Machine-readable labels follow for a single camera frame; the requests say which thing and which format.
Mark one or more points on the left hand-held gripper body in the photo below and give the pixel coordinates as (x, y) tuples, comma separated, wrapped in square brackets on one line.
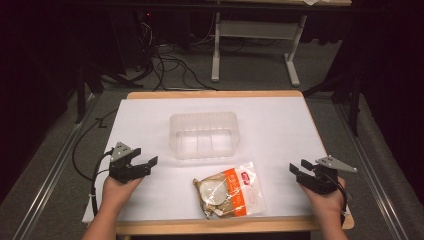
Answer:
[(124, 171)]

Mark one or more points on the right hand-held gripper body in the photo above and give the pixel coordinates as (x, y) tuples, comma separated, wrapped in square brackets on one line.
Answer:
[(320, 181)]

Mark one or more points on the person's left hand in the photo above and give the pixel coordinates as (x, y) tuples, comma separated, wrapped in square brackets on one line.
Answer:
[(118, 191)]

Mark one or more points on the person's right hand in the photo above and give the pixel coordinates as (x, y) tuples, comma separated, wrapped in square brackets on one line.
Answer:
[(325, 203)]

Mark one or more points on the white table sheet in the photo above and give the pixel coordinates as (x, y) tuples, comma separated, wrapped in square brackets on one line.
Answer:
[(266, 133)]

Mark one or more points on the clear plastic container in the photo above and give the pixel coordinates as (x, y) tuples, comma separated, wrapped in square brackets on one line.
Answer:
[(204, 136)]

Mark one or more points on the orange and clear snack packet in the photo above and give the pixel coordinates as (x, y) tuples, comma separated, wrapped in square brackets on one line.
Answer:
[(230, 191)]

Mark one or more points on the black stand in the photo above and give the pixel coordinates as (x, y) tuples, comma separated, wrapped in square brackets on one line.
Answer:
[(81, 90), (354, 100)]

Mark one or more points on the dark computer tower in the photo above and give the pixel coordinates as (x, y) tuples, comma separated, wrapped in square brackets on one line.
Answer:
[(133, 40)]

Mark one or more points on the metal floor rail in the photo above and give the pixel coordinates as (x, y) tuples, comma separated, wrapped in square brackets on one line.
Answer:
[(56, 166), (366, 173)]

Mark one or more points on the white metal desk frame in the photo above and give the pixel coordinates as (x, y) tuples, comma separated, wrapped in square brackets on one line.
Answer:
[(256, 29)]

